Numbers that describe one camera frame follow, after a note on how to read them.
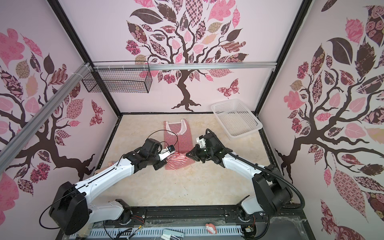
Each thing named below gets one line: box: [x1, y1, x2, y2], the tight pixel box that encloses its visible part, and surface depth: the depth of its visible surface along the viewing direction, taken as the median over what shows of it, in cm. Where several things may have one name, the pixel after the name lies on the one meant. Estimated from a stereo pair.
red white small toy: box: [205, 223, 217, 235], surface depth 67 cm
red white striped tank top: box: [163, 118, 195, 170], surface depth 105 cm
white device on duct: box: [160, 228, 185, 240], surface depth 68 cm
